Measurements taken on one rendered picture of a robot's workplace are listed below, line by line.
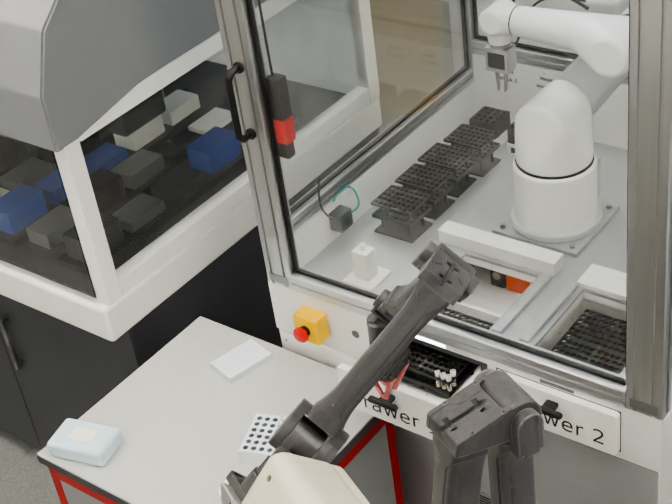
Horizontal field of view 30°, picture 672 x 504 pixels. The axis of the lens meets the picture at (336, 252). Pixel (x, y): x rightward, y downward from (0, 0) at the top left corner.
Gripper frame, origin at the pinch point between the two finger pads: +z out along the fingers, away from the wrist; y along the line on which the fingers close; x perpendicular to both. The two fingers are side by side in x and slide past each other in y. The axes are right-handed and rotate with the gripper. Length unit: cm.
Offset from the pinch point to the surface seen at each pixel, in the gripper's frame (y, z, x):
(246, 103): 21, -49, 45
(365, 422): 5.8, 19.5, 12.4
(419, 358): 17.0, 5.4, 3.6
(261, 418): -6.7, 16.6, 32.5
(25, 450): 7, 97, 156
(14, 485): -6, 97, 148
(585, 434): 16.9, 10.2, -37.0
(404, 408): 3.2, 7.2, -1.0
